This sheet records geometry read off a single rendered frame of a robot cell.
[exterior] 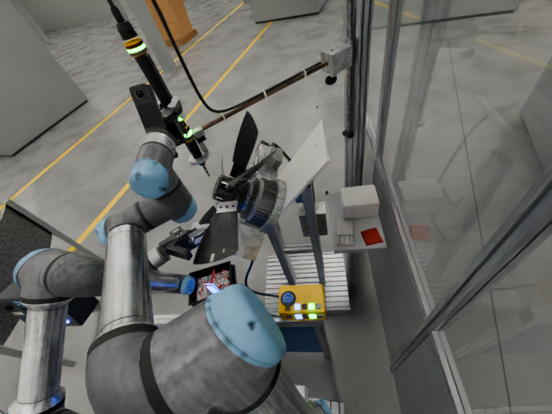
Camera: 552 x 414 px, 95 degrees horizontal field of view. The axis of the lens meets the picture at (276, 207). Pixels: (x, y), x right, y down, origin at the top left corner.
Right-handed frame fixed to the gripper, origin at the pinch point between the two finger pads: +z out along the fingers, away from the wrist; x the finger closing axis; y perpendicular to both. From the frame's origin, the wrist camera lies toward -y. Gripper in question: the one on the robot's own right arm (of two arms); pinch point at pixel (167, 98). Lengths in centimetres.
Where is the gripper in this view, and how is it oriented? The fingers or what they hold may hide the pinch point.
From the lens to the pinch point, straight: 85.7
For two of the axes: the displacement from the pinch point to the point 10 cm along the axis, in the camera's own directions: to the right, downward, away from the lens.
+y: 2.1, 6.3, 7.5
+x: 9.7, -2.3, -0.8
